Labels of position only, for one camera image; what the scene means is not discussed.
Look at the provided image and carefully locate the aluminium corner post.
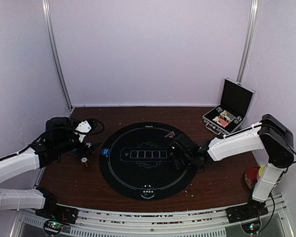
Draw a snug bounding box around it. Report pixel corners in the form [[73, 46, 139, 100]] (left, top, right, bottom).
[[236, 0, 260, 84], [41, 0, 74, 111]]

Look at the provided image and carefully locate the red poker chip stack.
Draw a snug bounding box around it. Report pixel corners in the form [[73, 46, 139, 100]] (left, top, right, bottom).
[[80, 157, 89, 168]]

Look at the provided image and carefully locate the aluminium left corner post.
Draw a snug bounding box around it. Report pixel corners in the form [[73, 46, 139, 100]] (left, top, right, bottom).
[[41, 0, 74, 111]]

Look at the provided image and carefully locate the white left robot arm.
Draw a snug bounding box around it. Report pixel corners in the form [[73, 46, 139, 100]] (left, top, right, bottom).
[[0, 117, 105, 219]]

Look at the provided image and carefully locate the red patterned bowl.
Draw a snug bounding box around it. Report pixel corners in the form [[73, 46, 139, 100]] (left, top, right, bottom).
[[244, 166, 260, 190]]

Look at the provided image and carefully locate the red card deck in case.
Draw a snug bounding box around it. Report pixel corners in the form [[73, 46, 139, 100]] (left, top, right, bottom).
[[216, 117, 229, 127]]

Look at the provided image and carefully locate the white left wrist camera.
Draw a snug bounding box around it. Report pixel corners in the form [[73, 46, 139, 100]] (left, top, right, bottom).
[[74, 120, 92, 143]]

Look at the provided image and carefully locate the aluminium front rail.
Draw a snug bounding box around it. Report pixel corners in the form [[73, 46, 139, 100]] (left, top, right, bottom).
[[9, 195, 295, 237]]

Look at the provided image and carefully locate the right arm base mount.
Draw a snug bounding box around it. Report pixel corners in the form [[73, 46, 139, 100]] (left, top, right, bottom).
[[225, 204, 268, 223]]

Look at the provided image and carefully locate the green 50 poker chip stack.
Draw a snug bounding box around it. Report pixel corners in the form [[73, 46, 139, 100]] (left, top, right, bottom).
[[72, 149, 80, 157]]

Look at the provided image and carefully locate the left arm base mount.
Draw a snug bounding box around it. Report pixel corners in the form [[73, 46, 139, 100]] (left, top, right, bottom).
[[35, 205, 78, 224]]

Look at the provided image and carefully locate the aluminium poker chip case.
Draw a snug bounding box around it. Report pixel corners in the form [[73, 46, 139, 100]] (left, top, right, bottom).
[[202, 78, 255, 136]]

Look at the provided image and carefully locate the red triangular button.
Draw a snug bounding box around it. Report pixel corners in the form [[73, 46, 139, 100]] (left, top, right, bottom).
[[164, 131, 176, 139]]

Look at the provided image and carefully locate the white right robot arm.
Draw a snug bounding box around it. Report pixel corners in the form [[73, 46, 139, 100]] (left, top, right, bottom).
[[169, 114, 295, 218]]

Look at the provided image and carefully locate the aluminium right corner post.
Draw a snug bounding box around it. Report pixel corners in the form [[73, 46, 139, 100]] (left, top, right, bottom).
[[236, 0, 260, 84]]

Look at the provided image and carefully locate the black round poker mat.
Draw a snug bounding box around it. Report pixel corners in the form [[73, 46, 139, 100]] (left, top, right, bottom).
[[99, 122, 196, 201]]

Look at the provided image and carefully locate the yellow-green plastic bowl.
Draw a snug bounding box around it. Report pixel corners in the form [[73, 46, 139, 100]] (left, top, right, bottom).
[[258, 164, 266, 178]]

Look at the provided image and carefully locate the blue round blind button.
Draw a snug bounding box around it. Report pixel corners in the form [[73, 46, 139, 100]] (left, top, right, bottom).
[[101, 148, 111, 157]]

